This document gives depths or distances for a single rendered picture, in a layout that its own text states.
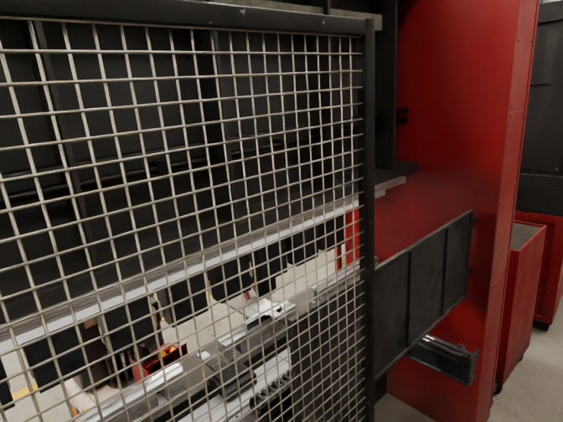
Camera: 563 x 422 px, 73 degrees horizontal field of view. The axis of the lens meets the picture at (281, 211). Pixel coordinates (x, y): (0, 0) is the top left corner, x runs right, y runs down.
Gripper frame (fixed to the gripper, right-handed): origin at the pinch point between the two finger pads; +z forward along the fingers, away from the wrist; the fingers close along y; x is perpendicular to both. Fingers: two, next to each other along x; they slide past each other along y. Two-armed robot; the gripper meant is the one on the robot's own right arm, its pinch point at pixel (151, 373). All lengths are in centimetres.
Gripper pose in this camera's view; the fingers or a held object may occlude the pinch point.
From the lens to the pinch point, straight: 196.2
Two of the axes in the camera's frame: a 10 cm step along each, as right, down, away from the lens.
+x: 6.6, -2.7, 7.0
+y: 7.0, -1.1, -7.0
